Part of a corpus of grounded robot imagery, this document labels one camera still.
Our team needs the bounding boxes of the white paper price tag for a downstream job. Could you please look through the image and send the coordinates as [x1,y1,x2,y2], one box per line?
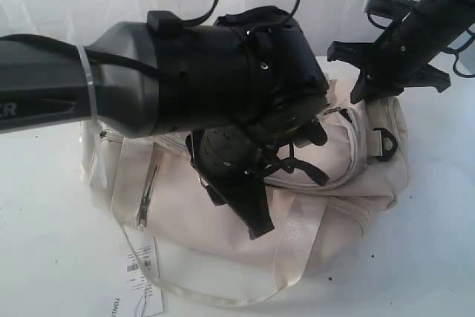
[95,226,165,317]

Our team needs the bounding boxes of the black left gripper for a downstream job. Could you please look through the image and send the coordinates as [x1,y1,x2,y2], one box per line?
[186,108,329,240]

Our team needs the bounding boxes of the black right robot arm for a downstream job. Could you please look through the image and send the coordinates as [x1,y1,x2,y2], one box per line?
[327,0,474,104]

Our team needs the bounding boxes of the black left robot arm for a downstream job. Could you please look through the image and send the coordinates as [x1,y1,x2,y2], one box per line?
[1,6,329,239]

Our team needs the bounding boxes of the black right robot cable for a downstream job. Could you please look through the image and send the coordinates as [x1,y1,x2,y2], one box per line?
[445,23,475,77]

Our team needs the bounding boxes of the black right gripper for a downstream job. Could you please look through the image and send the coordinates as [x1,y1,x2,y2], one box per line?
[327,16,451,104]

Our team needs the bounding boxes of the cream duffel bag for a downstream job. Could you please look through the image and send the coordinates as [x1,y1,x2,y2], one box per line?
[82,79,409,292]

